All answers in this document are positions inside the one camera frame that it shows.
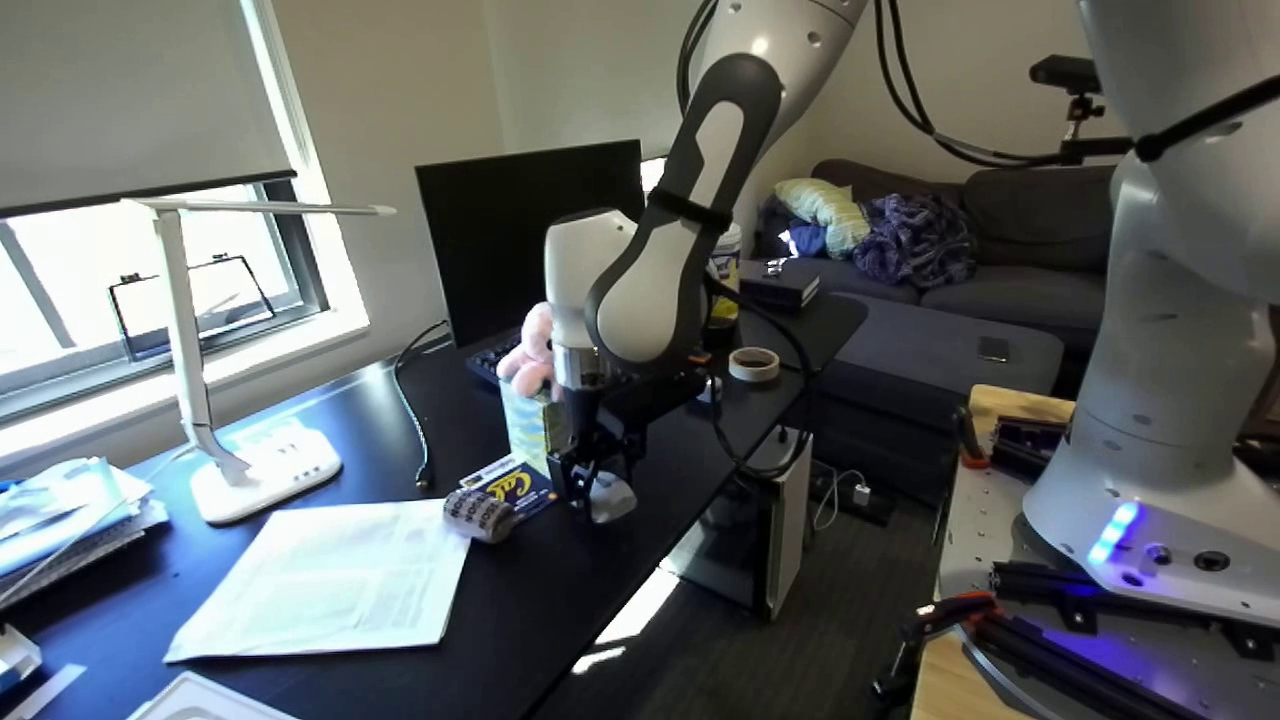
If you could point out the small white box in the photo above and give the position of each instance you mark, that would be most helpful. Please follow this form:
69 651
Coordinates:
15 655

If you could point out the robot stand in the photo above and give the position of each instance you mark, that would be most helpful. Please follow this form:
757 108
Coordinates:
985 520

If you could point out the black keyboard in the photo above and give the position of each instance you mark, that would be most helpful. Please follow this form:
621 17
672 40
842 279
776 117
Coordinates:
485 365

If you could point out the white computer mouse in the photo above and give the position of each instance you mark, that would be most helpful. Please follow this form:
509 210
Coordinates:
614 498

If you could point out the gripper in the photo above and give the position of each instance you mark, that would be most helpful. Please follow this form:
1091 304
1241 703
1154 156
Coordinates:
590 420

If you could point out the blue and yellow card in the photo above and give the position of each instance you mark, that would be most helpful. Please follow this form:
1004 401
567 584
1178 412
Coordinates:
520 488

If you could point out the white tray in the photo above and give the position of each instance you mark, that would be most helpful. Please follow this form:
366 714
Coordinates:
210 700

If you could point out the white paper sheets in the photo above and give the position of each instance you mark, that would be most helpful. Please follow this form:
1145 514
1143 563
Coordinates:
330 580

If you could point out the grey sofa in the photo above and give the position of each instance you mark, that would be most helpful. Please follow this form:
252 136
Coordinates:
1020 280

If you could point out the window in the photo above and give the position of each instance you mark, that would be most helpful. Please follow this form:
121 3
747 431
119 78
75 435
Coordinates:
90 290

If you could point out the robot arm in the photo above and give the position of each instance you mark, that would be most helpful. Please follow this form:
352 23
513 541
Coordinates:
1170 330

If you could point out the white desk lamp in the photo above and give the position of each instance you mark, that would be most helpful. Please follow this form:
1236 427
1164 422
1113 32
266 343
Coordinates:
260 470

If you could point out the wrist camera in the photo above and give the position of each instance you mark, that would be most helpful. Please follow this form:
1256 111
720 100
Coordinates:
665 388

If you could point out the black monitor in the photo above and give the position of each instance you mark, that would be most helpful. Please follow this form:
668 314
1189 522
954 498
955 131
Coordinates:
520 240

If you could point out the pink plush toy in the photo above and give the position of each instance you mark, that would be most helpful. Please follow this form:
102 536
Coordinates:
530 355

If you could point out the orange clamp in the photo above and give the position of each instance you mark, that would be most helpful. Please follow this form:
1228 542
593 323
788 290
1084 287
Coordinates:
930 625
972 445

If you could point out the computer tower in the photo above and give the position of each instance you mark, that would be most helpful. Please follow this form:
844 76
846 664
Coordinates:
770 520

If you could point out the black frame stand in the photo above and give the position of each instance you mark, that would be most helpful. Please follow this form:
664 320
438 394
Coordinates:
190 300

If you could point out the stack of papers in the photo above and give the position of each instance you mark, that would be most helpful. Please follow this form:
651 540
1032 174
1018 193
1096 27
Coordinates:
60 515

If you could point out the beige masking tape roll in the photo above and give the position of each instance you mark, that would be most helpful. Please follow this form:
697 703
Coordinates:
753 365

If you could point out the purple blanket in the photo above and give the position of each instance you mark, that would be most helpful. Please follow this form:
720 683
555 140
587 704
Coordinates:
915 240

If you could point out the white roller blind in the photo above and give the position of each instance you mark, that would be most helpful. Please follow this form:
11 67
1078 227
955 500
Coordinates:
130 90

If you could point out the light blue and yellow pack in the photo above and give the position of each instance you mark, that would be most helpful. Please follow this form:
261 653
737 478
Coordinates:
525 430

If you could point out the camera on mount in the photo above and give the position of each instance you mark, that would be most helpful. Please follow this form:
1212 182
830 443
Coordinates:
1075 90

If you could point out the black tool case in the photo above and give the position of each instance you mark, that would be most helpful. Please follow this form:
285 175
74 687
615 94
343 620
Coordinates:
1030 445

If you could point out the black box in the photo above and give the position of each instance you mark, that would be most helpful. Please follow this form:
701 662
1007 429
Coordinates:
778 285

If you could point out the green pillow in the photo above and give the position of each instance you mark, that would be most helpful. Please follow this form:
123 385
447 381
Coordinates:
830 210

